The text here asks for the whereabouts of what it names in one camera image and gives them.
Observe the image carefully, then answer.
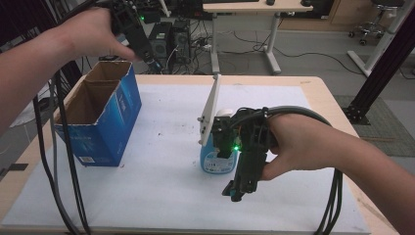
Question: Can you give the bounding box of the person's right hand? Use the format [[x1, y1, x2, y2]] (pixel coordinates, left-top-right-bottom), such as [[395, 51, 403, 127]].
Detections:
[[259, 113, 335, 182]]

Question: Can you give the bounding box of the black computer tower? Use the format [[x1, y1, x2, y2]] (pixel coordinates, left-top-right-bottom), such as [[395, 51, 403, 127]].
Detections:
[[170, 19, 192, 63], [148, 21, 173, 61]]

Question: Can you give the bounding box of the light wooden desk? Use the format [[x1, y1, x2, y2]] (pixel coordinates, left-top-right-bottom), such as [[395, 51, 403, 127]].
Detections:
[[202, 0, 315, 76]]

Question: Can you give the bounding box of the white table mat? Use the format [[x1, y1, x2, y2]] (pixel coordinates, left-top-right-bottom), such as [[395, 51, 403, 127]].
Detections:
[[0, 83, 372, 235]]

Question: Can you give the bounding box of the office chair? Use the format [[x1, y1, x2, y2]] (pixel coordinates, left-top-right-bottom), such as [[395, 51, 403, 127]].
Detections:
[[346, 0, 406, 47]]

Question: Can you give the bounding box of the black metal frame post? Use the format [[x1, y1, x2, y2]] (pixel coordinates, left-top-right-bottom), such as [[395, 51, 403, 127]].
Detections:
[[342, 6, 415, 125]]

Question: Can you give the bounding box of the white metal stand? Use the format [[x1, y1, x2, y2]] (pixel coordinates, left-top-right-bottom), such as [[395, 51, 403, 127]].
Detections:
[[346, 0, 415, 78]]

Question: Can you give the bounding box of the black tape strip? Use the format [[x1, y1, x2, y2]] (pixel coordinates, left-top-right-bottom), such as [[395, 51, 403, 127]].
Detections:
[[0, 163, 29, 179]]

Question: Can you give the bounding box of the blue cardboard box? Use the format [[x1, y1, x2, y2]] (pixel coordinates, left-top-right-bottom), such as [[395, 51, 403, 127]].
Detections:
[[53, 60, 143, 167]]

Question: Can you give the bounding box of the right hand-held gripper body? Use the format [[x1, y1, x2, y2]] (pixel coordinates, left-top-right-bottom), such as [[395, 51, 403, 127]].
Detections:
[[197, 73, 278, 165]]

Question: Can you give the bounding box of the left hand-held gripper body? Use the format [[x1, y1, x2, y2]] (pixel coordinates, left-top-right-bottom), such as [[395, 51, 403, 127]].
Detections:
[[110, 0, 155, 64]]

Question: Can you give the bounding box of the grey floor mat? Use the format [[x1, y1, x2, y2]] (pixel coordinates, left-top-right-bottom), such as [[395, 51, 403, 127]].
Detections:
[[332, 94, 415, 159]]

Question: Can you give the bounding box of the black floor cable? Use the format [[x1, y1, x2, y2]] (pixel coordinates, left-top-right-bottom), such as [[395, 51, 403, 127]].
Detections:
[[224, 29, 365, 76]]

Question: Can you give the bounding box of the blue spray bottle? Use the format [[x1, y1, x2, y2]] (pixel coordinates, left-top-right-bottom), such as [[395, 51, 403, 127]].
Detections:
[[199, 108, 240, 175]]

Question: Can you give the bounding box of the person's left hand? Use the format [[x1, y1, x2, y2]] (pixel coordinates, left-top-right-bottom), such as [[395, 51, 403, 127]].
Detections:
[[60, 7, 142, 63]]

